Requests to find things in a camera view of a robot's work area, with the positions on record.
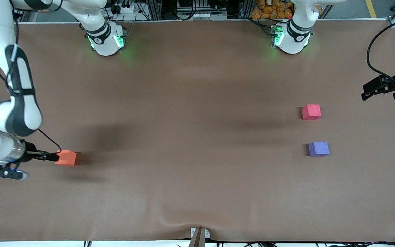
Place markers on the purple foam block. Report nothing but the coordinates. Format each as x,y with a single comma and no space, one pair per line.
319,149

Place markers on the red foam block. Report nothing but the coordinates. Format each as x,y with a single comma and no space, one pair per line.
311,112

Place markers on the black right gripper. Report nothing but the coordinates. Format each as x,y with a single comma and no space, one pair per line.
30,153

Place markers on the white power strip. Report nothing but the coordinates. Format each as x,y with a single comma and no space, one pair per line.
125,9

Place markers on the brown table mat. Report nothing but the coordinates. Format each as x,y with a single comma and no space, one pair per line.
197,188

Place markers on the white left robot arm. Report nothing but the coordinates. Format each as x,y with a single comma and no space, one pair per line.
291,37

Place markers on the grey table clamp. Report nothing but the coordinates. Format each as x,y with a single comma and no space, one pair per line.
199,236

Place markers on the bag of oranges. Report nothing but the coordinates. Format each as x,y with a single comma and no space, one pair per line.
269,10

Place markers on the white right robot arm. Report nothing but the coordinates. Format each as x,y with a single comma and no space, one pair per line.
22,113

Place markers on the white connector strip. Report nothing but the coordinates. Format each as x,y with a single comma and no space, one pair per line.
201,15

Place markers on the orange foam block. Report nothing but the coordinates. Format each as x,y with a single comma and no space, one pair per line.
68,158

